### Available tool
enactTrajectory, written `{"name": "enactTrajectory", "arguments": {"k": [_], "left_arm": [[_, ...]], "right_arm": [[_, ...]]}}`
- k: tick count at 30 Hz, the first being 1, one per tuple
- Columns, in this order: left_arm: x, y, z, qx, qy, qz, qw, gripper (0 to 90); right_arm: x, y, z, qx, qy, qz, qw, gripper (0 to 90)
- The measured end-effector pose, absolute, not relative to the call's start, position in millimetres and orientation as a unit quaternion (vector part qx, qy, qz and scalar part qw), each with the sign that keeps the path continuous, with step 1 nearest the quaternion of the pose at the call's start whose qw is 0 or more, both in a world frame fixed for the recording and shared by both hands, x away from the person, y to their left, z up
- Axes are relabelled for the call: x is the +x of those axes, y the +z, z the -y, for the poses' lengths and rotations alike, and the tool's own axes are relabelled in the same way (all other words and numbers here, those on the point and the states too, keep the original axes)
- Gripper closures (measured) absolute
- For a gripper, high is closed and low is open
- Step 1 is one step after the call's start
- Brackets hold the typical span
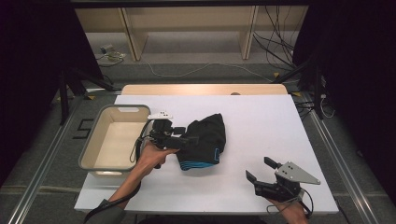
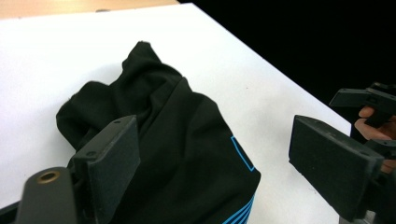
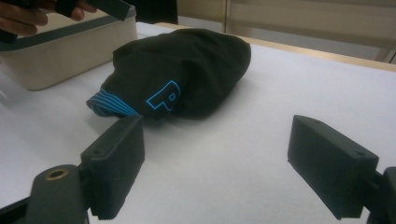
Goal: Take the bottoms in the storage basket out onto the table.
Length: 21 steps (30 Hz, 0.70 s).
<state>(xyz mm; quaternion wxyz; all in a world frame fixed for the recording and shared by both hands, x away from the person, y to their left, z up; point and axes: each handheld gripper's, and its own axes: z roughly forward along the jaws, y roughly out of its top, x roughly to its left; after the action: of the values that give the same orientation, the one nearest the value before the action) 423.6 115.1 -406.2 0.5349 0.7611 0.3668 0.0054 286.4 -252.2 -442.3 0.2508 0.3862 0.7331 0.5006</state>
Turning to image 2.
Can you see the wooden table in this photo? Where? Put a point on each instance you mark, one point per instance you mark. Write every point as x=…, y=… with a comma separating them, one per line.
x=46, y=7

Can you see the white board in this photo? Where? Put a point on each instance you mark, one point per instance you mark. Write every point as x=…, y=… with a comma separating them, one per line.
x=62, y=56

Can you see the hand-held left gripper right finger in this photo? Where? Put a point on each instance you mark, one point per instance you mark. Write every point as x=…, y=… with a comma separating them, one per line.
x=333, y=165

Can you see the black garment with blue print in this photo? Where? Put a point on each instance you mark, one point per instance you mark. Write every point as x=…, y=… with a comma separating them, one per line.
x=180, y=140

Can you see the dark table grommet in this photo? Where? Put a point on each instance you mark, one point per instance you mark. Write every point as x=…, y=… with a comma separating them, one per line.
x=102, y=10

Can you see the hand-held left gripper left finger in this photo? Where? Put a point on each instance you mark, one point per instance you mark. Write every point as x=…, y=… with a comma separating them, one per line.
x=109, y=161

